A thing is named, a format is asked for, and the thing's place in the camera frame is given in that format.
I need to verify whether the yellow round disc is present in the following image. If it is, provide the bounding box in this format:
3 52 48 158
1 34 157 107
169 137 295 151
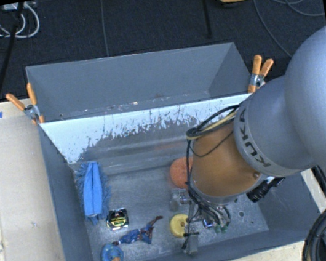
167 212 192 240

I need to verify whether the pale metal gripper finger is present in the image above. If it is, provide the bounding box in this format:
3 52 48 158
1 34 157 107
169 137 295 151
167 186 194 213
179 230 203 257

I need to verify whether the black cylinder on white bracket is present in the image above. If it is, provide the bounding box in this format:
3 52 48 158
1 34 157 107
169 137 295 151
243 174 290 205

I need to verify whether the pale wood board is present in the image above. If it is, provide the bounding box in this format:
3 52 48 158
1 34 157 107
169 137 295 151
0 110 66 261

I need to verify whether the blue microfibre duster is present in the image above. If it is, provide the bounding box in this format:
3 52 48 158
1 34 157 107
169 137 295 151
71 158 118 228

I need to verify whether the blue rubber duck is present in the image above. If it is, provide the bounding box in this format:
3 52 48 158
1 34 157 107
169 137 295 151
98 240 126 261

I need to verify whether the orange ball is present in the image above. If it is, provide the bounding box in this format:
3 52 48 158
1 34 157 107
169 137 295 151
167 155 199 192

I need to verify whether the black and yellow tape measure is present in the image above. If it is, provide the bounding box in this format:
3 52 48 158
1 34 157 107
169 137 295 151
104 207 131 233

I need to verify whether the grey metal bin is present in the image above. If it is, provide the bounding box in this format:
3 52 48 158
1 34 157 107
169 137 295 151
25 20 326 261

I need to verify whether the blue toy figure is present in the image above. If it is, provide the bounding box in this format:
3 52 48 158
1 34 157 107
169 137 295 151
108 214 168 251

